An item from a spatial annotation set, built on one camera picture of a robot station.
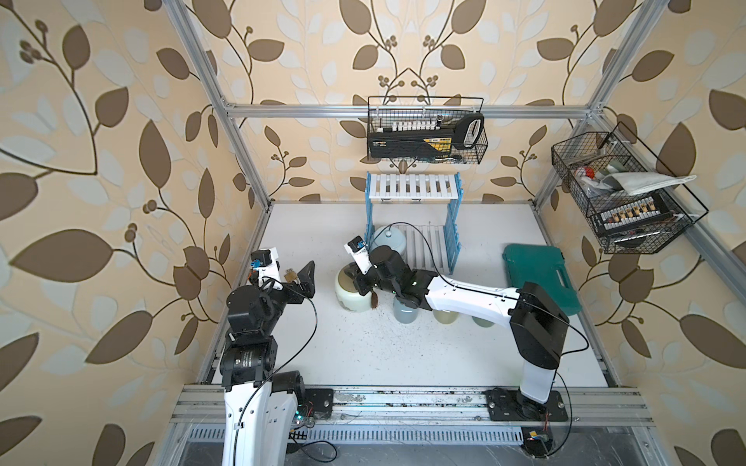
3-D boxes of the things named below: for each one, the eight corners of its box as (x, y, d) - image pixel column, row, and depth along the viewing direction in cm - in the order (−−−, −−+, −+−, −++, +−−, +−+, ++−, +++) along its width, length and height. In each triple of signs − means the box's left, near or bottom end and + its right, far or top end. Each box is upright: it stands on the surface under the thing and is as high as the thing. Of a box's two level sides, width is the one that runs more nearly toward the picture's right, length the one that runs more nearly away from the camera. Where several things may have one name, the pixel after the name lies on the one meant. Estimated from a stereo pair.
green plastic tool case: (518, 315, 92) (524, 307, 87) (498, 253, 107) (503, 244, 103) (580, 315, 92) (589, 307, 87) (551, 253, 107) (558, 244, 103)
